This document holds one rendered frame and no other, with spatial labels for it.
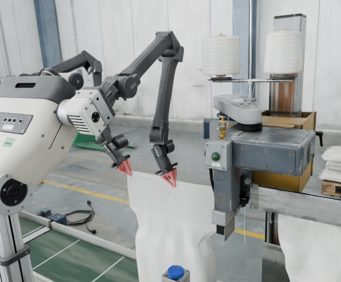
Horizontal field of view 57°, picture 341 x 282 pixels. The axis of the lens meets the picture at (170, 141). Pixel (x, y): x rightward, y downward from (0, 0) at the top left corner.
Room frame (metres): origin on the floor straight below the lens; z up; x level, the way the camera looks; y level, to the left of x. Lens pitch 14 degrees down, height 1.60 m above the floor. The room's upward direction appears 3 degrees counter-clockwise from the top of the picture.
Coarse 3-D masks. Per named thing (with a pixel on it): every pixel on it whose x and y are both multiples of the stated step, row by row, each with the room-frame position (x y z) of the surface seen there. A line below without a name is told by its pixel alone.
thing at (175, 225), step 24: (144, 192) 1.44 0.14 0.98; (168, 192) 1.35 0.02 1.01; (192, 192) 1.28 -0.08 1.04; (144, 216) 1.43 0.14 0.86; (168, 216) 1.36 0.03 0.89; (192, 216) 1.28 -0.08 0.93; (144, 240) 1.35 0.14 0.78; (168, 240) 1.29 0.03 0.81; (192, 240) 1.24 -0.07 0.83; (144, 264) 1.34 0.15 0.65; (168, 264) 1.27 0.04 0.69; (192, 264) 1.21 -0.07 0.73
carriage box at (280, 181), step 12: (264, 120) 1.31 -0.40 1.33; (276, 120) 1.30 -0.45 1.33; (288, 120) 1.29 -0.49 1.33; (300, 120) 1.28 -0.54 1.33; (312, 120) 1.39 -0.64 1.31; (312, 168) 1.43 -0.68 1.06; (264, 180) 1.25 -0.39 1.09; (276, 180) 1.22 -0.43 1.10; (288, 180) 1.19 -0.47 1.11; (300, 180) 1.21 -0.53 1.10
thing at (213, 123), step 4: (212, 120) 1.48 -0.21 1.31; (216, 120) 1.47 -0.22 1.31; (220, 120) 1.46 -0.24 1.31; (224, 120) 1.45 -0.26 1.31; (228, 120) 1.45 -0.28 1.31; (212, 124) 1.48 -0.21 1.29; (216, 124) 1.47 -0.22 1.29; (228, 124) 1.44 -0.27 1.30; (232, 124) 1.43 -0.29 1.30; (212, 128) 1.48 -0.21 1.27; (212, 132) 1.48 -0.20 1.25; (212, 136) 1.48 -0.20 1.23; (216, 136) 1.47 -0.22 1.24
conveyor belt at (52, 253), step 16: (32, 240) 2.07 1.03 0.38; (48, 240) 2.06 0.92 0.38; (64, 240) 2.04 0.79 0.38; (80, 240) 2.03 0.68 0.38; (32, 256) 1.86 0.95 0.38; (48, 256) 1.85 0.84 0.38; (64, 256) 1.84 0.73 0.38; (80, 256) 1.84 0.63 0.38; (96, 256) 1.83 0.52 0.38; (112, 256) 1.82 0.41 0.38; (48, 272) 1.68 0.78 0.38; (64, 272) 1.68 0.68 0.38; (80, 272) 1.67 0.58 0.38; (96, 272) 1.66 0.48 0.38; (112, 272) 1.65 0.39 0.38; (128, 272) 1.65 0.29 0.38
